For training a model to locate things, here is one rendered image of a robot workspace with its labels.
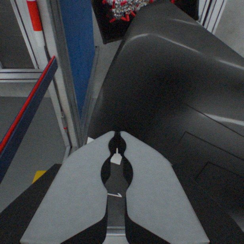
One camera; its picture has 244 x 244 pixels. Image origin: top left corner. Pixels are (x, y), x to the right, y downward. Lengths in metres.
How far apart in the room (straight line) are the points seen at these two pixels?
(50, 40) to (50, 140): 0.88
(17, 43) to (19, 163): 0.66
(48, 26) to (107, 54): 0.96
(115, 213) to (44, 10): 0.33
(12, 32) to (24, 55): 0.12
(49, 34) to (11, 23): 0.79
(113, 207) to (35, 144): 1.04
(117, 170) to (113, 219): 0.08
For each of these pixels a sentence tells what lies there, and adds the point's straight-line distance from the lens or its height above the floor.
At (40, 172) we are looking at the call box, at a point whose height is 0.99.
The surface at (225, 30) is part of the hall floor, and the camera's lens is 1.44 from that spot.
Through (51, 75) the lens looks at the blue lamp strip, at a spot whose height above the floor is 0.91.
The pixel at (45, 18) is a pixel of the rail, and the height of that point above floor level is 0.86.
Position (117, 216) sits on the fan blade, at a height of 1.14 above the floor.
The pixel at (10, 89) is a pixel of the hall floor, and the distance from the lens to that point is 1.70.
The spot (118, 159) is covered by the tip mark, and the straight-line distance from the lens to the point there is 0.16.
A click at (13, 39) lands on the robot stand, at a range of 1.21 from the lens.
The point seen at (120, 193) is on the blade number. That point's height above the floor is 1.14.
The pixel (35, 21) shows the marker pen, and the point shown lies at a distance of 0.38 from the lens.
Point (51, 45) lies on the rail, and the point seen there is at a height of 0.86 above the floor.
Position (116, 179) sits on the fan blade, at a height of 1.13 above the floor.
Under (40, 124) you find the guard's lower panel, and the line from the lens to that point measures 1.33.
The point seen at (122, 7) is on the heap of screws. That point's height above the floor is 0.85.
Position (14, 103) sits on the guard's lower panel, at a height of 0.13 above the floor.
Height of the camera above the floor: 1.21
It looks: 46 degrees down
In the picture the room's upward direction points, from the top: 179 degrees clockwise
